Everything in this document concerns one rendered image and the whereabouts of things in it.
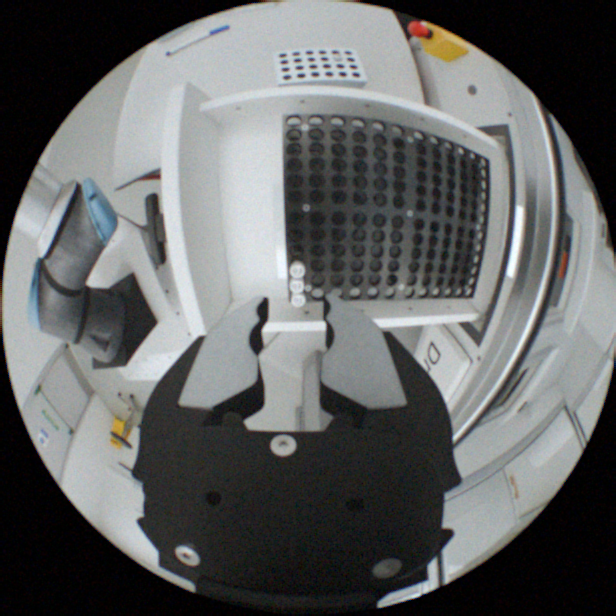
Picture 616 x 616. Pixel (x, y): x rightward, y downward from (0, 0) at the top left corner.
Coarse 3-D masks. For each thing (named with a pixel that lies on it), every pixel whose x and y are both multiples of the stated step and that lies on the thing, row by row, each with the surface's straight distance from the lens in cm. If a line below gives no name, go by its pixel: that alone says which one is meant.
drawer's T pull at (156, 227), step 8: (152, 200) 22; (152, 208) 22; (152, 216) 22; (160, 216) 22; (152, 224) 22; (160, 224) 22; (152, 232) 23; (160, 232) 22; (152, 240) 23; (160, 240) 22; (152, 248) 23; (160, 248) 23; (152, 256) 23; (160, 256) 23; (160, 264) 23
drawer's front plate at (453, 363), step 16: (432, 336) 38; (448, 336) 36; (432, 352) 38; (448, 352) 34; (464, 352) 34; (432, 368) 39; (448, 368) 35; (464, 368) 33; (448, 384) 35; (448, 400) 38
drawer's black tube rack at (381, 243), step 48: (336, 144) 20; (384, 144) 21; (432, 144) 23; (336, 192) 22; (384, 192) 20; (432, 192) 26; (480, 192) 27; (336, 240) 19; (384, 240) 20; (432, 240) 26; (480, 240) 28; (384, 288) 22; (432, 288) 25
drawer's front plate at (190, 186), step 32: (192, 96) 23; (192, 128) 22; (192, 160) 21; (192, 192) 21; (192, 224) 20; (192, 256) 20; (224, 256) 27; (192, 288) 20; (224, 288) 27; (192, 320) 22
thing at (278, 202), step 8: (280, 184) 24; (280, 192) 24; (280, 200) 24; (280, 208) 24; (280, 216) 24; (280, 224) 24; (280, 232) 24; (280, 240) 25; (280, 248) 25; (280, 256) 25; (280, 264) 25; (280, 272) 26
